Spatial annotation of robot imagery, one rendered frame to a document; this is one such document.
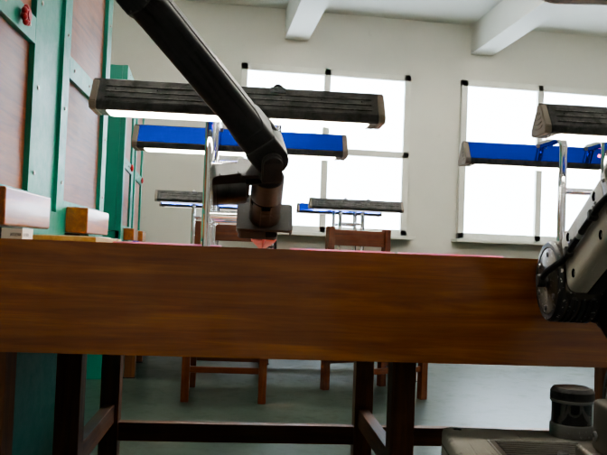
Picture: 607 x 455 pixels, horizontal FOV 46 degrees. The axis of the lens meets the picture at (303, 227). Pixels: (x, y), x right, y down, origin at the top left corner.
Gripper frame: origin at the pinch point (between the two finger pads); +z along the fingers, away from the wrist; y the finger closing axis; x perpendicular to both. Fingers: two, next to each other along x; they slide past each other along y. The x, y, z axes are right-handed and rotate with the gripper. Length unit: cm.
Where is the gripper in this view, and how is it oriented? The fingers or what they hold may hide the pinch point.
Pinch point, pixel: (262, 247)
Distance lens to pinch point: 138.6
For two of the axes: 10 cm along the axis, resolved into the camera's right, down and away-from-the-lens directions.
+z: -1.0, 6.5, 7.5
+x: 0.2, 7.6, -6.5
